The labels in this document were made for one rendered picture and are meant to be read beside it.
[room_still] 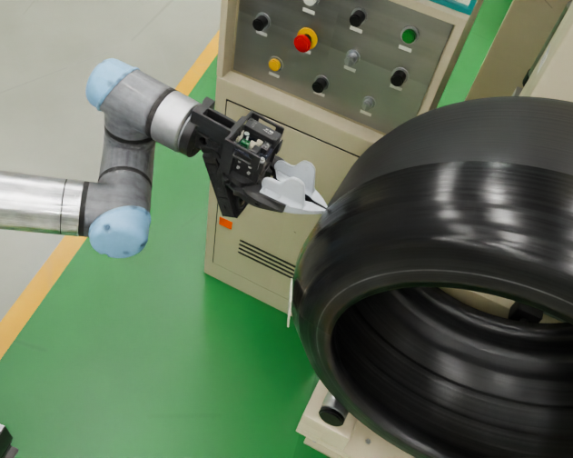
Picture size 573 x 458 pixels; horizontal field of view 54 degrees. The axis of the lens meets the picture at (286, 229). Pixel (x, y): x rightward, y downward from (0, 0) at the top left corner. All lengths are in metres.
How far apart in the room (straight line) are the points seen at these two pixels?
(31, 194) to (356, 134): 0.89
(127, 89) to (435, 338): 0.69
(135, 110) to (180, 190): 1.69
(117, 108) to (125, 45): 2.52
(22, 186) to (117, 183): 0.12
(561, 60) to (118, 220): 0.62
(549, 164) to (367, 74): 0.83
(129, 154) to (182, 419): 1.23
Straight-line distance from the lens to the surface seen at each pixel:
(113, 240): 0.76
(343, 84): 1.43
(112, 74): 0.80
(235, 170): 0.75
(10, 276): 2.26
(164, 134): 0.77
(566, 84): 0.88
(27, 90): 3.03
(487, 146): 0.64
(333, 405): 0.96
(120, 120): 0.81
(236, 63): 1.55
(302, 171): 0.75
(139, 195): 0.78
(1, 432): 1.73
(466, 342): 1.10
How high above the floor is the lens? 1.78
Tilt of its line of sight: 49 degrees down
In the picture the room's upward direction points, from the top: 13 degrees clockwise
